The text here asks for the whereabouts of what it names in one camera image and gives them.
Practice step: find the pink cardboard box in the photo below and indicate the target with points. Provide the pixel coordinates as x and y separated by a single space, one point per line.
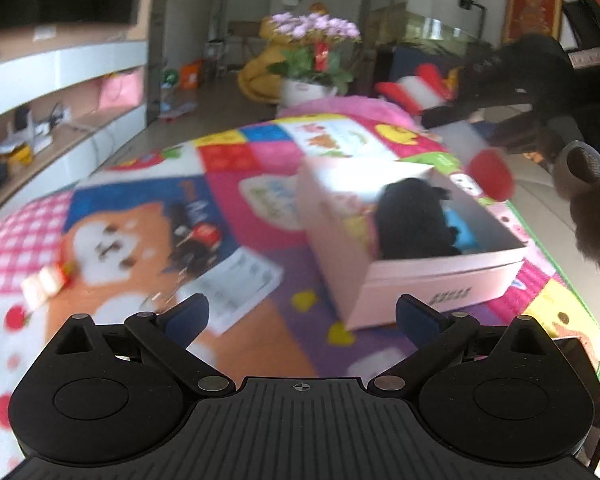
334 198

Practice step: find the yellow beanbag seat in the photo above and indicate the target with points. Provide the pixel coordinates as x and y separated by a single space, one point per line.
254 80

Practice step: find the orange bag on floor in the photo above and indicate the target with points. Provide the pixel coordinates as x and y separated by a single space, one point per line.
191 74

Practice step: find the black plush toy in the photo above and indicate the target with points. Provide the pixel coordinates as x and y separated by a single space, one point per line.
410 221

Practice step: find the white TV cabinet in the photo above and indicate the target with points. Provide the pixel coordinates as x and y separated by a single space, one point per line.
60 67

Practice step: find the red white plush toy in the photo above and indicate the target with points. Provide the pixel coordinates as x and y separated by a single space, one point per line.
426 97

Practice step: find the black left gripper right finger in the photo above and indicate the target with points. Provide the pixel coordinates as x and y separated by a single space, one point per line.
502 395

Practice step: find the pink paper gift bag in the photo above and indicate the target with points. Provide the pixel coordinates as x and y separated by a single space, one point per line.
122 90

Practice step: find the brown fuzzy gloved right hand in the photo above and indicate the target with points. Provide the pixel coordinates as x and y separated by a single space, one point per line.
576 176

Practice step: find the colourful cartoon play mat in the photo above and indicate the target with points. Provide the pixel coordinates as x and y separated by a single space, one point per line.
217 216

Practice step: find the white battery charger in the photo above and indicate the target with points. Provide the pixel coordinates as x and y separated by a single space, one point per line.
234 287

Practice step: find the green watermelon ball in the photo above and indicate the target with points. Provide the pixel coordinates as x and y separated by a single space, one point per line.
170 77

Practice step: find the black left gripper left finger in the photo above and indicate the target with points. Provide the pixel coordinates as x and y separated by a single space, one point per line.
103 394

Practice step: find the potted pink flower plant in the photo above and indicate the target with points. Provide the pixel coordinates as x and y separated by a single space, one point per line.
311 66

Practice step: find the black doll keychain red dress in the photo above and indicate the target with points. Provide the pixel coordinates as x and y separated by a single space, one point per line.
195 246

